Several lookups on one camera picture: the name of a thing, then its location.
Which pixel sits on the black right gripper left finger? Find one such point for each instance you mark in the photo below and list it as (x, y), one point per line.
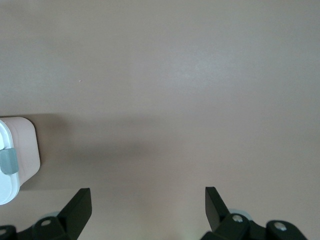
(75, 215)

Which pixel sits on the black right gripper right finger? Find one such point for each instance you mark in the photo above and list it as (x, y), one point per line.
(216, 213)

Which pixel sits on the gray lid latch clip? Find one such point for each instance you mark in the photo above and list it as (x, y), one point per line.
(8, 161)

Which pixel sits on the pink plastic storage box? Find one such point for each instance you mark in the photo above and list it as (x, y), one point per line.
(26, 150)

